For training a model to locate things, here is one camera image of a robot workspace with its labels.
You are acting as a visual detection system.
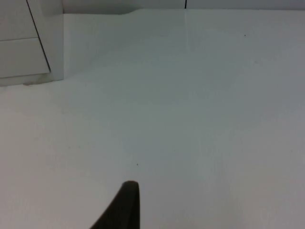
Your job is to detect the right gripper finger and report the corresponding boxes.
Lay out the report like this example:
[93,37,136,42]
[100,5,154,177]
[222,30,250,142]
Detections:
[90,180,141,229]

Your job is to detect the grey chest of drawers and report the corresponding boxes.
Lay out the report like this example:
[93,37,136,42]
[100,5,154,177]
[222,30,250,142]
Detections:
[0,0,64,87]

